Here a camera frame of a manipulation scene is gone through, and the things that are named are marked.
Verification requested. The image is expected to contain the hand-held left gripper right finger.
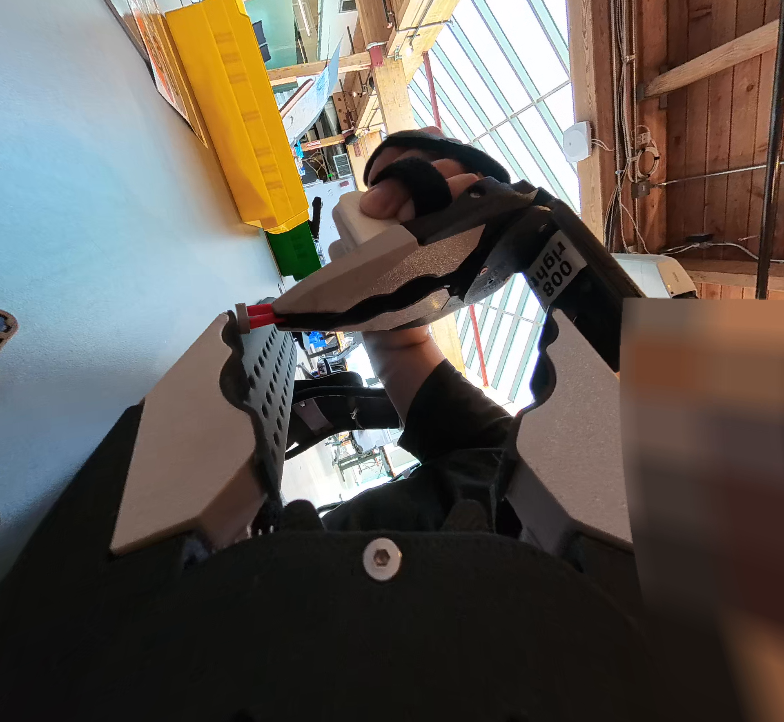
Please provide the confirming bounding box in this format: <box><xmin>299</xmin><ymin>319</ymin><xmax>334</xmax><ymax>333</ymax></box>
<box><xmin>506</xmin><ymin>309</ymin><xmax>635</xmax><ymax>551</ymax></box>

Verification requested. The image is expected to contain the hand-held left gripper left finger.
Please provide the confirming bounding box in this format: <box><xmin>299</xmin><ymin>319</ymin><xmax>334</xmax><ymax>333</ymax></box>
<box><xmin>110</xmin><ymin>310</ymin><xmax>273</xmax><ymax>554</ymax></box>

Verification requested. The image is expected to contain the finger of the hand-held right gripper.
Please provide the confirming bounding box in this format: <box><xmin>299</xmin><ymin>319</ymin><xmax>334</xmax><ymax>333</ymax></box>
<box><xmin>271</xmin><ymin>223</ymin><xmax>486</xmax><ymax>319</ymax></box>
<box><xmin>283</xmin><ymin>289</ymin><xmax>470</xmax><ymax>333</ymax></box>

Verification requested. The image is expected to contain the person's right forearm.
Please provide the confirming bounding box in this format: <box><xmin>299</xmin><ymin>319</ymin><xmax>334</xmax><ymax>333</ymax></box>
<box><xmin>361</xmin><ymin>327</ymin><xmax>454</xmax><ymax>429</ymax></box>

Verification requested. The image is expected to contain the grey desk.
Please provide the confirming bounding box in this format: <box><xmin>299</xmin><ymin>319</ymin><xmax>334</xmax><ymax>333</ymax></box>
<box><xmin>0</xmin><ymin>0</ymin><xmax>289</xmax><ymax>576</ymax></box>

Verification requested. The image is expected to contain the person's right hand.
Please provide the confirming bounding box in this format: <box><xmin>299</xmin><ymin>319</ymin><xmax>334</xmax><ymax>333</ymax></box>
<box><xmin>360</xmin><ymin>155</ymin><xmax>485</xmax><ymax>225</ymax></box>

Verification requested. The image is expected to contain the green plastic bin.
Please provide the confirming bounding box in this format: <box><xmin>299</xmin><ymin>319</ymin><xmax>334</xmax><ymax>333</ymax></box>
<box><xmin>265</xmin><ymin>221</ymin><xmax>322</xmax><ymax>282</ymax></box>

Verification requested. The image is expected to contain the white round ceiling device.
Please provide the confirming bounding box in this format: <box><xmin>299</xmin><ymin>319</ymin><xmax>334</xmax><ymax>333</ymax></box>
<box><xmin>562</xmin><ymin>120</ymin><xmax>594</xmax><ymax>164</ymax></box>

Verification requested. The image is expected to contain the black perforated office chair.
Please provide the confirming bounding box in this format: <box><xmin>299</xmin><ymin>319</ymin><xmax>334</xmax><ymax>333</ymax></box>
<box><xmin>242</xmin><ymin>321</ymin><xmax>405</xmax><ymax>493</ymax></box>

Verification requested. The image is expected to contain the person's black shirt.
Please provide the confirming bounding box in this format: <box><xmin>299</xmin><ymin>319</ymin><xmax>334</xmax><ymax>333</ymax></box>
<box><xmin>318</xmin><ymin>361</ymin><xmax>521</xmax><ymax>533</ymax></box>

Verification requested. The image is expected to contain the white projector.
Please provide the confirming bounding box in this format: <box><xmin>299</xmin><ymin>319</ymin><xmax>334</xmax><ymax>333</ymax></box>
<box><xmin>612</xmin><ymin>252</ymin><xmax>699</xmax><ymax>300</ymax></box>

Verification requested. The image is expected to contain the red pipe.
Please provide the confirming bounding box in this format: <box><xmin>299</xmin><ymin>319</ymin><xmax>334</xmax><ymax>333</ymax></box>
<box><xmin>421</xmin><ymin>50</ymin><xmax>491</xmax><ymax>389</ymax></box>

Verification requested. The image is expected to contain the yellow plastic bin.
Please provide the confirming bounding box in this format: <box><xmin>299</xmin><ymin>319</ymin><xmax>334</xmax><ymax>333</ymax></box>
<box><xmin>165</xmin><ymin>0</ymin><xmax>310</xmax><ymax>234</ymax></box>

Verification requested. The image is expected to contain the black pole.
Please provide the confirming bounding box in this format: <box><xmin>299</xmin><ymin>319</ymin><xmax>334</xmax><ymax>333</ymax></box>
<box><xmin>755</xmin><ymin>0</ymin><xmax>784</xmax><ymax>300</ymax></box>

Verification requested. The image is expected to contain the dark printed toy box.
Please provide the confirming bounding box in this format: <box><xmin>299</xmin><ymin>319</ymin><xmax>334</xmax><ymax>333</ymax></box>
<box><xmin>64</xmin><ymin>0</ymin><xmax>209</xmax><ymax>147</ymax></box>

